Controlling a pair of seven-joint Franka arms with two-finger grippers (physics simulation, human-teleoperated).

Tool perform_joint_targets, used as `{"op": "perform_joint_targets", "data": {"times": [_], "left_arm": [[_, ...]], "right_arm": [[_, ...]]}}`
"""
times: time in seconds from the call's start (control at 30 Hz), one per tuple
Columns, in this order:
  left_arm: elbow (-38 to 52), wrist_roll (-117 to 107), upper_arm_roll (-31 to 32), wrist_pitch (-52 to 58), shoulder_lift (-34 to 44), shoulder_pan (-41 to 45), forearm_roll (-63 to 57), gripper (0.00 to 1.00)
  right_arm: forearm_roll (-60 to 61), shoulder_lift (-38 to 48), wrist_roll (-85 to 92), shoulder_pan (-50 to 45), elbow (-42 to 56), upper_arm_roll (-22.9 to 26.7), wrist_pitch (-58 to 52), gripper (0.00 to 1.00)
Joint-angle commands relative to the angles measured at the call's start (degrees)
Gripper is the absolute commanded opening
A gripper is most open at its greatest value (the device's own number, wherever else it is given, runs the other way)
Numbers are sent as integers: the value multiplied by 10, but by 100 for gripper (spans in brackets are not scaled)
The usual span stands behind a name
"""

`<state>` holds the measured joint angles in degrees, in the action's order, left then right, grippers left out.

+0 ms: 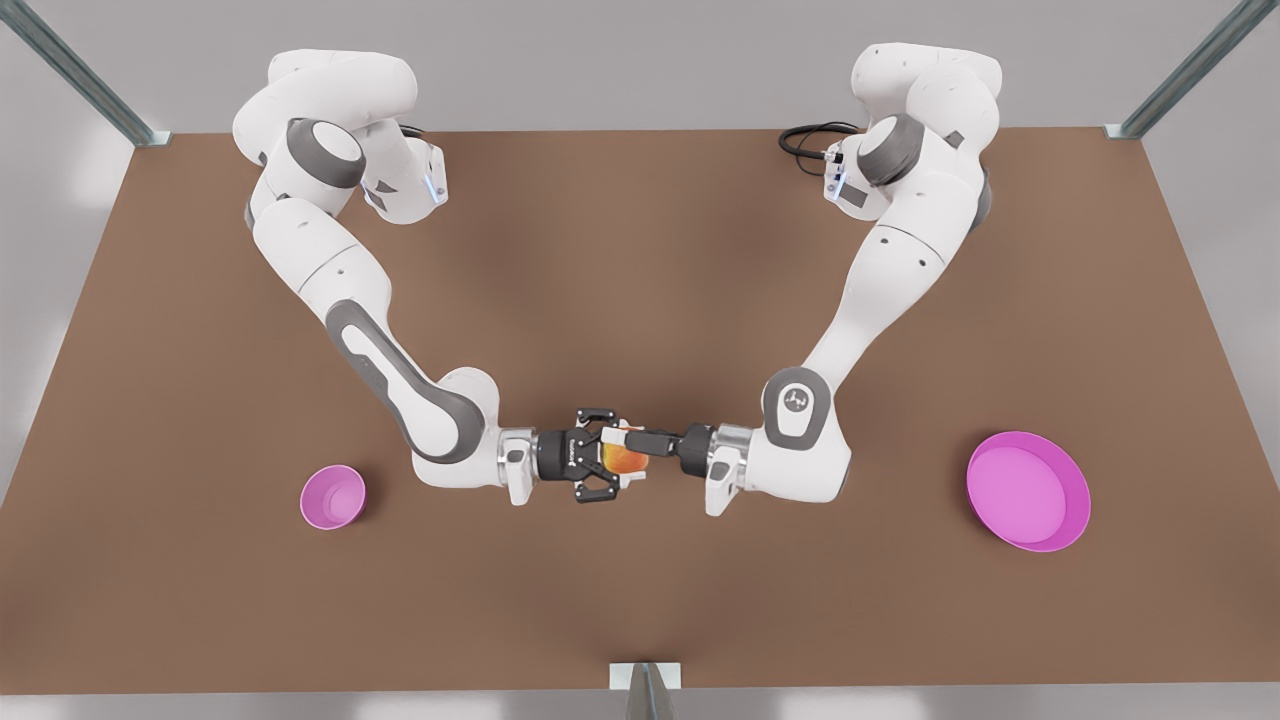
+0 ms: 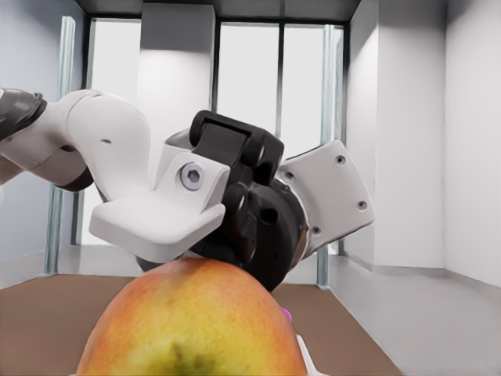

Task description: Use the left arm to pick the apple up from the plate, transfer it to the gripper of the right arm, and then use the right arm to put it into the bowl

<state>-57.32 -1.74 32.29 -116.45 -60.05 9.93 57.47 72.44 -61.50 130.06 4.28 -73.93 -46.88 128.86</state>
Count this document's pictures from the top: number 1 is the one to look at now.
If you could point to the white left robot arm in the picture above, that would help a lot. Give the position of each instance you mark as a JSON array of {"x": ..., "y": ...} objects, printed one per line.
[{"x": 880, "y": 270}]

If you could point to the red yellow apple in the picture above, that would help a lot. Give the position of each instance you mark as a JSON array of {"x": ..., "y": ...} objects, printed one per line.
[{"x": 624, "y": 460}]

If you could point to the small pink bowl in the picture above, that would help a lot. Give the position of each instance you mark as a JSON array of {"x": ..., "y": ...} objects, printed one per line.
[{"x": 333, "y": 497}]

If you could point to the silver frame post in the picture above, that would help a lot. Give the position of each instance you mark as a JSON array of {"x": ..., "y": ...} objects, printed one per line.
[
  {"x": 646, "y": 690},
  {"x": 1190, "y": 70},
  {"x": 80, "y": 75}
]

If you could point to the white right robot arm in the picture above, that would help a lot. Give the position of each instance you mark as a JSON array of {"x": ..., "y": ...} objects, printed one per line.
[{"x": 300, "y": 250}]

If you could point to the pink plate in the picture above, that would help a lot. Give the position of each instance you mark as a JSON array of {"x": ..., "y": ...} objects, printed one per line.
[{"x": 1028, "y": 492}]

